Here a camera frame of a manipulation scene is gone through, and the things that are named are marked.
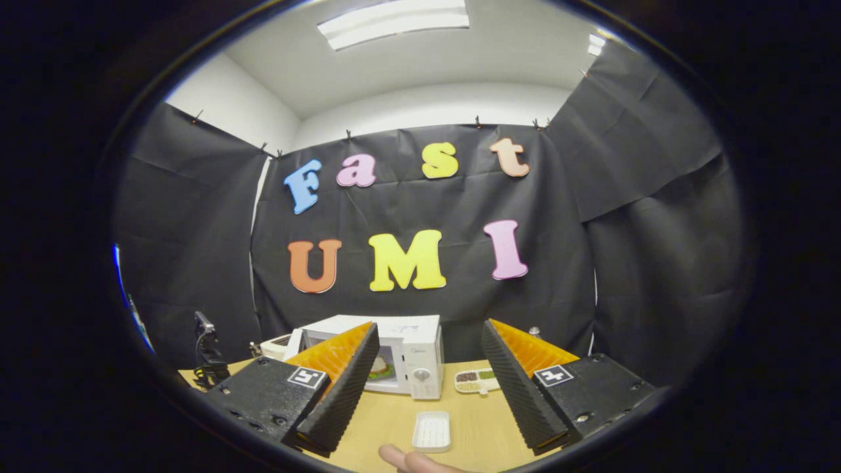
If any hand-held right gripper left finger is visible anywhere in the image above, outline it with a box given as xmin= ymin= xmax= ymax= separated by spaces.
xmin=191 ymin=321 xmax=380 ymax=459

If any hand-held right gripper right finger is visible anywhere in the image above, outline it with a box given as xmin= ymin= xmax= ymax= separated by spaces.
xmin=482 ymin=318 xmax=658 ymax=457

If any white microwave oven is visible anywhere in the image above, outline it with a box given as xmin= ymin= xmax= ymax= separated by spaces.
xmin=284 ymin=314 xmax=445 ymax=400

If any white divided dish of grains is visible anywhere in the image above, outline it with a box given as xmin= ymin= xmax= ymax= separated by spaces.
xmin=454 ymin=368 xmax=501 ymax=395

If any white toaster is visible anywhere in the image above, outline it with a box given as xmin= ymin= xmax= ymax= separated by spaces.
xmin=261 ymin=334 xmax=293 ymax=361

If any small white rectangular dish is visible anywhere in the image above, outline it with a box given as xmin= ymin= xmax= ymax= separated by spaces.
xmin=412 ymin=411 xmax=451 ymax=453

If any black backdrop cloth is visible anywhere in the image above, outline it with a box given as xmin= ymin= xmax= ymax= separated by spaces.
xmin=113 ymin=39 xmax=746 ymax=388

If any long ceiling light panel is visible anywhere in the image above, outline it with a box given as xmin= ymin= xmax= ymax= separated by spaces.
xmin=317 ymin=0 xmax=470 ymax=51

